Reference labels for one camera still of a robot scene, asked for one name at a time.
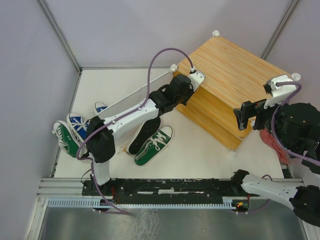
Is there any pink cloth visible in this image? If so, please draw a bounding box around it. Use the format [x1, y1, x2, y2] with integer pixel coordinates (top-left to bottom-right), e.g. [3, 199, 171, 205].
[259, 129, 290, 165]

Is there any blue sneaker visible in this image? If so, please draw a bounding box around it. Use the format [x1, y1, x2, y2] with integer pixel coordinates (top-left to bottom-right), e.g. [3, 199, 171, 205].
[94, 101, 108, 115]
[66, 112, 90, 142]

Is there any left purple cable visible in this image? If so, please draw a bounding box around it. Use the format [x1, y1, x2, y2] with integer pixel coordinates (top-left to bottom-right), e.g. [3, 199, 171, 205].
[75, 47, 196, 217]

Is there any white cabinet door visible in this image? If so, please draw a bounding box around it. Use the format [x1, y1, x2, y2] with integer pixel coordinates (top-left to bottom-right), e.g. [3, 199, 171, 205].
[96, 72, 176, 151]

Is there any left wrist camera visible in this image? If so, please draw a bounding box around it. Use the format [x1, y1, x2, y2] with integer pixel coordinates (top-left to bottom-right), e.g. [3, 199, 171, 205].
[188, 70, 206, 91]

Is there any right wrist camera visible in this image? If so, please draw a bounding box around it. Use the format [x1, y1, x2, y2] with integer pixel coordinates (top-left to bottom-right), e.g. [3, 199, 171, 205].
[264, 74, 297, 109]

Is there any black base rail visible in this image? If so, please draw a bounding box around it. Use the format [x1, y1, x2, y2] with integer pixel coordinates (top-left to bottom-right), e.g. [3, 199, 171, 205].
[82, 177, 261, 203]

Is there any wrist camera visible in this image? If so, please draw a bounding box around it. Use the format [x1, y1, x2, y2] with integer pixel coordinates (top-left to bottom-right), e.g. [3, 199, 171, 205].
[188, 70, 206, 91]
[264, 74, 297, 109]

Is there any wooden shoe cabinet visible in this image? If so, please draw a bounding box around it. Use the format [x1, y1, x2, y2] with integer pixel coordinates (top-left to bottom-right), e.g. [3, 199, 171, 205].
[174, 30, 292, 151]

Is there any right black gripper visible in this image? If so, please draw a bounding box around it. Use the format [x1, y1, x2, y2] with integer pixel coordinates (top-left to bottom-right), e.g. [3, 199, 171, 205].
[232, 91, 299, 153]

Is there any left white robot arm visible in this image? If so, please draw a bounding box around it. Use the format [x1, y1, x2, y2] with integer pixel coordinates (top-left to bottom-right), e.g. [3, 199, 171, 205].
[85, 73, 201, 195]

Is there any green sneaker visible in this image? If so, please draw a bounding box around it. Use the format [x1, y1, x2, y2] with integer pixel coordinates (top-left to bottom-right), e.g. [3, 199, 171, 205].
[134, 125, 174, 167]
[52, 120, 82, 158]

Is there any light blue cable duct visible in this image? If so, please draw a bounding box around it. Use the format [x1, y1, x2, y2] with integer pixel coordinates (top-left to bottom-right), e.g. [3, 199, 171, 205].
[46, 197, 236, 210]

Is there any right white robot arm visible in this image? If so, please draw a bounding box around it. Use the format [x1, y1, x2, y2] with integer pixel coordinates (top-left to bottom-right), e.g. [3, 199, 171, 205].
[228, 99, 320, 227]

